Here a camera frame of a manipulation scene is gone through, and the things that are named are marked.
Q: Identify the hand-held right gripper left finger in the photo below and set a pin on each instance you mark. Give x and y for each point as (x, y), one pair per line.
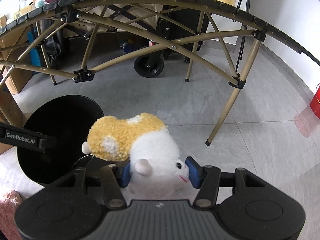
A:
(123, 177)

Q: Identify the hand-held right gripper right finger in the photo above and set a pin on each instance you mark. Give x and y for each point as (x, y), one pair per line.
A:
(193, 172)

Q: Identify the yellow white plush hamster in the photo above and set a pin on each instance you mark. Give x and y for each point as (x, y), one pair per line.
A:
(150, 150)

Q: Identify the round black bin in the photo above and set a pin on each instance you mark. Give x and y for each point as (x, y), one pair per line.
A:
(57, 120)

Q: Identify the blue fluffy ball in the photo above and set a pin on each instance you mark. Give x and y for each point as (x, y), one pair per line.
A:
(39, 3)

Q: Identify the person's pink fuzzy clothing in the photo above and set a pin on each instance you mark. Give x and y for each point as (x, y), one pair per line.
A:
(8, 212)

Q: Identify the blue box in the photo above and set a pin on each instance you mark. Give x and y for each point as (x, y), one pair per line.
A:
(33, 50)

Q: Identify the tan cardboard carton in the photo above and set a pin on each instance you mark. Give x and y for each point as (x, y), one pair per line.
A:
(25, 12)

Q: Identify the red bucket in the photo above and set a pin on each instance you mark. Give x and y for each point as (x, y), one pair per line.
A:
(316, 105)

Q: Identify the black suitcase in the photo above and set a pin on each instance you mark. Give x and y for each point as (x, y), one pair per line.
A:
(185, 25)

